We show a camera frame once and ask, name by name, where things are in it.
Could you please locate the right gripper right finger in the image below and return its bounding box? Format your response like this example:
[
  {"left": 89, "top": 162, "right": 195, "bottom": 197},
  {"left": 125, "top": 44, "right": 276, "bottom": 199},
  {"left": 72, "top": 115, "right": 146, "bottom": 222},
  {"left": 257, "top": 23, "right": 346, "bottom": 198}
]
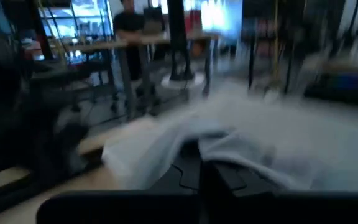
[{"left": 202, "top": 159, "right": 273, "bottom": 200}]

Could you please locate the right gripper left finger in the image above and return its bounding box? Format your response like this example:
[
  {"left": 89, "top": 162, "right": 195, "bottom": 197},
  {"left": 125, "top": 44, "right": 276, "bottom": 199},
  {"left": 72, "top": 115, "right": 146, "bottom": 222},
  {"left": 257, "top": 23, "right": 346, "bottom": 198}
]
[{"left": 149, "top": 141, "right": 203, "bottom": 193}]

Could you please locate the light grey garment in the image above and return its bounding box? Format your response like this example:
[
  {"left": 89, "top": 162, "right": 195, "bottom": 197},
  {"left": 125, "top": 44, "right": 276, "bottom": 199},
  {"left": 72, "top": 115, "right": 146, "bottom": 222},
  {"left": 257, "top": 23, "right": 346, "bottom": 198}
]
[{"left": 101, "top": 90, "right": 358, "bottom": 192}]

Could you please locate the black pole white base stand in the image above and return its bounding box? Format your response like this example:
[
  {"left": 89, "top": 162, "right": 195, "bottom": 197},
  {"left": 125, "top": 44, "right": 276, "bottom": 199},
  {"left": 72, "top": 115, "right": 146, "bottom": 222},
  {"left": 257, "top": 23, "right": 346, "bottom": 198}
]
[{"left": 162, "top": 0, "right": 206, "bottom": 90}]

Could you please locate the wooden desk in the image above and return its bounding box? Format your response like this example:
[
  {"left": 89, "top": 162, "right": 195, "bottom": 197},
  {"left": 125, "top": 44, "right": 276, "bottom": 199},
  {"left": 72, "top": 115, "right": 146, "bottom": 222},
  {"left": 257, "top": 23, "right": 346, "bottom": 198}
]
[{"left": 63, "top": 30, "right": 220, "bottom": 122}]

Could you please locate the dark workbench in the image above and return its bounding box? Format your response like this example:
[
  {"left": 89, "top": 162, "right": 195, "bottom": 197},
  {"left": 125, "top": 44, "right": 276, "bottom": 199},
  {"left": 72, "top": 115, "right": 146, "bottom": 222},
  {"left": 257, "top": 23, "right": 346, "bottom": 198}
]
[{"left": 303, "top": 55, "right": 358, "bottom": 106}]

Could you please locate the person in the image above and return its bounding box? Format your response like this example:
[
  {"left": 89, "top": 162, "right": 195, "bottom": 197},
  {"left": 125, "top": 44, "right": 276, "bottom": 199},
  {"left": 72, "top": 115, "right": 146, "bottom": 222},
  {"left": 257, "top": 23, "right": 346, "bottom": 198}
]
[{"left": 112, "top": 0, "right": 155, "bottom": 103}]

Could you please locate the black aluminium table frame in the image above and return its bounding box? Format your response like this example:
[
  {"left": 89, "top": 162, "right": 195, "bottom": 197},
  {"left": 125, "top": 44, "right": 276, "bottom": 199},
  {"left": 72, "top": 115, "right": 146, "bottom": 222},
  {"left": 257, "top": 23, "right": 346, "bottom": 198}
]
[{"left": 0, "top": 149, "right": 104, "bottom": 220}]

